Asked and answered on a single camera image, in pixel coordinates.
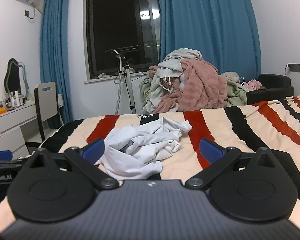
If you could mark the narrow blue curtain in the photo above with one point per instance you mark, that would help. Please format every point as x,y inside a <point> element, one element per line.
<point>55,55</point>

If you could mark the pale green cloth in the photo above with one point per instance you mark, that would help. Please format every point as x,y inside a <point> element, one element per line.
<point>233,90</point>

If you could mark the wide blue curtain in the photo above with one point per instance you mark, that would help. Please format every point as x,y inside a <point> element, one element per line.
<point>207,25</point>

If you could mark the group of cosmetic bottles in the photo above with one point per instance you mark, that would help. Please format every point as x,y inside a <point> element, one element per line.
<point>15,100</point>

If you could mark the wavy table mirror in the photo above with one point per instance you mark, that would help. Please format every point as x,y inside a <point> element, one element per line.
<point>13,77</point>

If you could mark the cloth on windowsill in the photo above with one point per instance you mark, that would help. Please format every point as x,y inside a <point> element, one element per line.
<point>103,76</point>

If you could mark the small pink cloth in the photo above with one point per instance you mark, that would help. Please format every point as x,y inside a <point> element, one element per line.
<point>252,84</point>

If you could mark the garment steamer stand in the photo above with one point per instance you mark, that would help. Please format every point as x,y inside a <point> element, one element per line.
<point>127,85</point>

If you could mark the grey garment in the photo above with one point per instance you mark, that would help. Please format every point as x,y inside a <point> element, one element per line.
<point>170,65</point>

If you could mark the white garment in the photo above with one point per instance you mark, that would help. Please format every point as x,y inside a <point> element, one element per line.
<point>145,142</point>

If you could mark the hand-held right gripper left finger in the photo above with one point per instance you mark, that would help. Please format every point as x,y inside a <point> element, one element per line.
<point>93,150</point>

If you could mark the striped blanket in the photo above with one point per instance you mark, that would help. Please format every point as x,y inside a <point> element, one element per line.
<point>240,135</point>

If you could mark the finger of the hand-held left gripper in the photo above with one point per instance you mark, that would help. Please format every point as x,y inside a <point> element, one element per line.
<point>0,155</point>

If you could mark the white backed chair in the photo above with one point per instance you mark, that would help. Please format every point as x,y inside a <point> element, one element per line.
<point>46,100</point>

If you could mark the pink fluffy blanket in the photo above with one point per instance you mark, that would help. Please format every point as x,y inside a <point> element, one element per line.
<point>202,87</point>

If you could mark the white dresser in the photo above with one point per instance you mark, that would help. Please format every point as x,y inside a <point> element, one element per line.
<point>12,127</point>

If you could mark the small wall socket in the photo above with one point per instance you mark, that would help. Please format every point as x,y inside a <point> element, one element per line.
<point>27,13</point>

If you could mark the dark window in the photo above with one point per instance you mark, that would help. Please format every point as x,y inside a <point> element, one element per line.
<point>115,30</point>

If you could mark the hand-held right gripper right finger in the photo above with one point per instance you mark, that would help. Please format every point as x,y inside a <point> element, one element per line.
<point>211,150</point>

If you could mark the black armchair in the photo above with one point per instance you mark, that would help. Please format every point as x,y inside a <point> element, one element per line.
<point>272,87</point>

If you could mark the wall socket with charger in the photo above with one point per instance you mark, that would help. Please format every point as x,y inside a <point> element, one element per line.
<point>293,67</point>

